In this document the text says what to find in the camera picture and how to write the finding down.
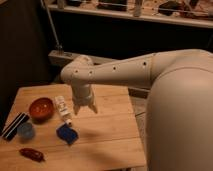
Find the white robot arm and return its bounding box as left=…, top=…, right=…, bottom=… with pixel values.
left=61, top=49, right=213, bottom=171

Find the red chili pepper toy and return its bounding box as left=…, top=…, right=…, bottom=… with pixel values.
left=19, top=148, right=44, bottom=162

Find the black white striped block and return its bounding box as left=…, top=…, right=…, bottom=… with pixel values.
left=2, top=113, right=29, bottom=141

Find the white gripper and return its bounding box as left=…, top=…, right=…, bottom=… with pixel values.
left=71, top=84, right=98, bottom=115

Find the white wall shelf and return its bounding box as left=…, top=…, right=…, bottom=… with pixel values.
left=40, top=0, right=213, bottom=29

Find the blue cloth object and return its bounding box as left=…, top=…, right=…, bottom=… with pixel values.
left=56, top=124, right=78, bottom=145

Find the orange ceramic bowl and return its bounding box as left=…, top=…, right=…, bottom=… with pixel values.
left=29, top=97, right=54, bottom=122

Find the small blue cup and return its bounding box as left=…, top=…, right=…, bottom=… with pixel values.
left=17, top=122, right=35, bottom=140

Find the white baseboard rail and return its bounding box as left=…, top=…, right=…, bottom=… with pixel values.
left=48, top=50, right=113, bottom=67

